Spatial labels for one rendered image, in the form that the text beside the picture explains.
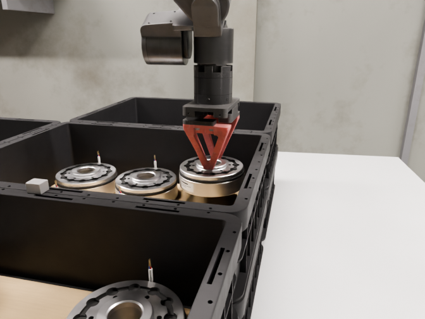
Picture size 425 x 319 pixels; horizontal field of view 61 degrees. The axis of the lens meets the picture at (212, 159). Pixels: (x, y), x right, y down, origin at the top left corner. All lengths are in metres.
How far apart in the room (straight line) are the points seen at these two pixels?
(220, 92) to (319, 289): 0.35
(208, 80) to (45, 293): 0.33
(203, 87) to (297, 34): 1.84
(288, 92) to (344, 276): 1.78
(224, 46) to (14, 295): 0.39
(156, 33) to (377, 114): 2.06
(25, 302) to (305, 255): 0.47
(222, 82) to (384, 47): 1.95
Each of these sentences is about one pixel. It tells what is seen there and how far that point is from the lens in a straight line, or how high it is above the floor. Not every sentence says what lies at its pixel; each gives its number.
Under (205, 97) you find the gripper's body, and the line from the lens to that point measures 0.52.
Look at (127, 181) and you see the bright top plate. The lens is 0.61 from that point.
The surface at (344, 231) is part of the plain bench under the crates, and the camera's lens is 0.81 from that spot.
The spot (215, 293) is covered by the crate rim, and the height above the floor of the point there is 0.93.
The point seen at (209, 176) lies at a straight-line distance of 0.52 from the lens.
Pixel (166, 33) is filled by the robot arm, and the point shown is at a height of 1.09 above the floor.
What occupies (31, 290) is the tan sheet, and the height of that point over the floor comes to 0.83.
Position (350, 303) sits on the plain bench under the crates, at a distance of 0.63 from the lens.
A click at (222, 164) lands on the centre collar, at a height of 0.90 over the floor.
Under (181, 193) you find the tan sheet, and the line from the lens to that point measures 0.62.
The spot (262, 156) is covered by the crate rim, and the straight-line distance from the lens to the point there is 0.50.
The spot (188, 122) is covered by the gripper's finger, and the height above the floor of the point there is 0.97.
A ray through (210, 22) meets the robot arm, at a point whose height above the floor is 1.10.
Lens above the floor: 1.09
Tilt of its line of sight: 19 degrees down
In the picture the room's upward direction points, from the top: straight up
